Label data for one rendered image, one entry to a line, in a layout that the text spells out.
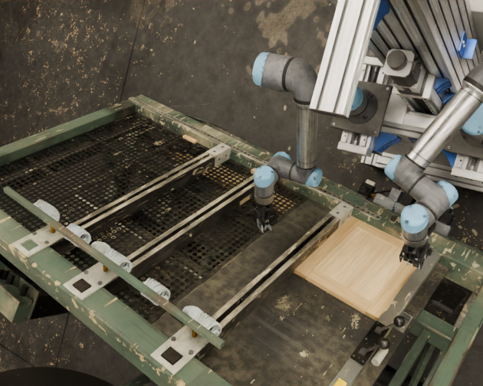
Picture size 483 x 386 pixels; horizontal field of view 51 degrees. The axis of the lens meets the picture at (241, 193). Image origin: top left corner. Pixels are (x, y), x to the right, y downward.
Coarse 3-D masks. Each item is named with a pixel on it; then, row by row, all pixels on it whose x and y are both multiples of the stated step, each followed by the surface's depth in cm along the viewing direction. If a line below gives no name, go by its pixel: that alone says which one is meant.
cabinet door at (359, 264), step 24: (336, 240) 218; (360, 240) 220; (384, 240) 222; (312, 264) 205; (336, 264) 206; (360, 264) 208; (384, 264) 209; (336, 288) 195; (360, 288) 197; (384, 288) 198
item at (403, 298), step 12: (432, 252) 215; (432, 264) 208; (420, 276) 202; (408, 288) 196; (396, 300) 190; (408, 300) 190; (384, 312) 184; (396, 312) 185; (384, 324) 180; (384, 336) 176; (348, 360) 166; (348, 372) 162; (360, 372) 166; (348, 384) 158
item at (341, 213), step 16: (336, 208) 228; (352, 208) 230; (320, 224) 218; (336, 224) 221; (304, 240) 209; (320, 240) 213; (288, 256) 201; (304, 256) 205; (272, 272) 192; (288, 272) 197; (256, 288) 188; (272, 288) 190; (240, 304) 177; (256, 304) 184; (224, 320) 170; (240, 320) 178; (176, 336) 159; (192, 336) 159; (224, 336) 172; (160, 352) 153; (192, 352) 154; (208, 352) 167; (176, 368) 149
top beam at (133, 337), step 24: (0, 216) 198; (0, 240) 189; (24, 264) 184; (48, 264) 180; (72, 264) 181; (48, 288) 179; (72, 312) 174; (96, 312) 164; (120, 312) 165; (120, 336) 158; (144, 336) 159; (144, 360) 154; (192, 360) 153; (168, 384) 151; (192, 384) 146; (216, 384) 147
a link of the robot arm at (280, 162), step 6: (276, 156) 197; (282, 156) 197; (288, 156) 198; (270, 162) 195; (276, 162) 195; (282, 162) 194; (288, 162) 193; (276, 168) 193; (282, 168) 193; (288, 168) 192; (282, 174) 194; (288, 174) 192
